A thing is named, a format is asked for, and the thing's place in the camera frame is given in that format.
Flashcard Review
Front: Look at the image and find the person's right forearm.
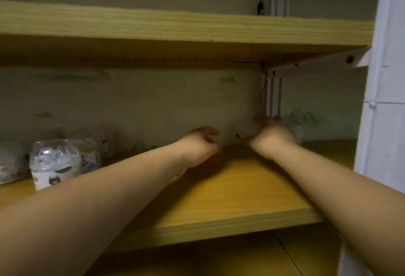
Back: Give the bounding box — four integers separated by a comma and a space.
272, 141, 405, 276

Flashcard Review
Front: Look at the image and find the white metal shelf bracket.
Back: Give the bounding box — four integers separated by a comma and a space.
267, 46, 371, 79

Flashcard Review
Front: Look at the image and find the person's right hand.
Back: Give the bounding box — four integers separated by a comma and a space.
248, 116, 298, 161

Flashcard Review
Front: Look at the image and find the white metal upright post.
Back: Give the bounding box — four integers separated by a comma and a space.
337, 0, 405, 276

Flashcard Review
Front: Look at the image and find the person's left hand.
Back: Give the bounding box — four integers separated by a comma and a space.
175, 126, 221, 177

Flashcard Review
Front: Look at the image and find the person's left forearm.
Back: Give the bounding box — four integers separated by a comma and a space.
0, 144, 190, 276

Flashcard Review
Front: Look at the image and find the white cable tie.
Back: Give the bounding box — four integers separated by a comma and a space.
363, 98, 405, 107

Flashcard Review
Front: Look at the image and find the wooden shelf with blue labels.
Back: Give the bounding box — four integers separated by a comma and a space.
0, 144, 325, 253

